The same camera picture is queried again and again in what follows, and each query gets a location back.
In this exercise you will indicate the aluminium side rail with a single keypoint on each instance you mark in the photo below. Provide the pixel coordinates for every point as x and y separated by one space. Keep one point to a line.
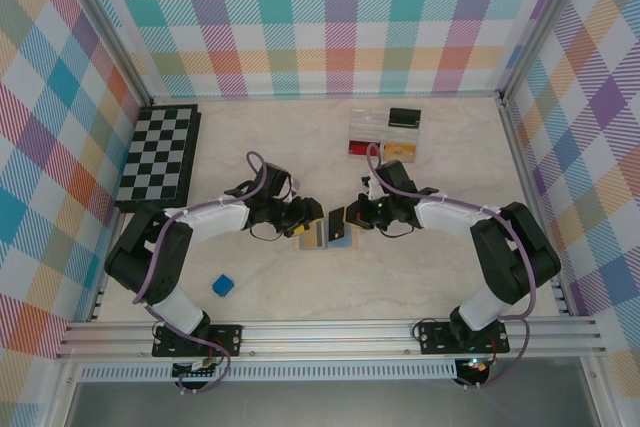
530 172

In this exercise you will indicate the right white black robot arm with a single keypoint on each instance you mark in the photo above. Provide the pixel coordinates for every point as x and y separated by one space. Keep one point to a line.
515 252

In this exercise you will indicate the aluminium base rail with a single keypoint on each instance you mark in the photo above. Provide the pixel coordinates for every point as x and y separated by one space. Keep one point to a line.
325 339

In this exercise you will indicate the small circuit board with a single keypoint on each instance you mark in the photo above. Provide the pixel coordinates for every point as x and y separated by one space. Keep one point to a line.
477 366
197 368

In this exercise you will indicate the blue cube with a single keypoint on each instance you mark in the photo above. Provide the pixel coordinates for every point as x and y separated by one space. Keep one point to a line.
222 285

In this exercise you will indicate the black grey chessboard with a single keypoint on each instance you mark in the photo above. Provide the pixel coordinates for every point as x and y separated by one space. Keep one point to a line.
155 157

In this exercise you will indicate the clear plastic organizer box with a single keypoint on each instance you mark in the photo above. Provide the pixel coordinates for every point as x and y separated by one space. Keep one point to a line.
367 122

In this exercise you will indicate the beige leather card holder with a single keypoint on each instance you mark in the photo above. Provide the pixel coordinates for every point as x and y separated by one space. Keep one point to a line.
357 242

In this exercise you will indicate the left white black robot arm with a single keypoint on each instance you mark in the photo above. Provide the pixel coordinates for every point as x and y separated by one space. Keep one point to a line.
145 252

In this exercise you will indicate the blue credit card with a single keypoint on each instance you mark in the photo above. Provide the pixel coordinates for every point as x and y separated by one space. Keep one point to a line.
345 243

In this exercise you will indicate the black credit card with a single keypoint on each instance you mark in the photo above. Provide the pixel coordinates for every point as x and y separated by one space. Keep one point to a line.
336 227

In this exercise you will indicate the aluminium frame post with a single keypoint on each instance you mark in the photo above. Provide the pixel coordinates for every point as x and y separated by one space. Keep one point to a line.
540 22
105 22

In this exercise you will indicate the red credit card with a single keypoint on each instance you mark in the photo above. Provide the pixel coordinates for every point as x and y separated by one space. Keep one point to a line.
357 149

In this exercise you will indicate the gold credit card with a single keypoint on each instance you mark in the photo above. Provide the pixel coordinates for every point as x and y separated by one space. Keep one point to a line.
399 152
314 241

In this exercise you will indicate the grey metal panel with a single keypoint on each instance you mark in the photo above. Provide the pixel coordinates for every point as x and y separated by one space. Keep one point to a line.
325 404

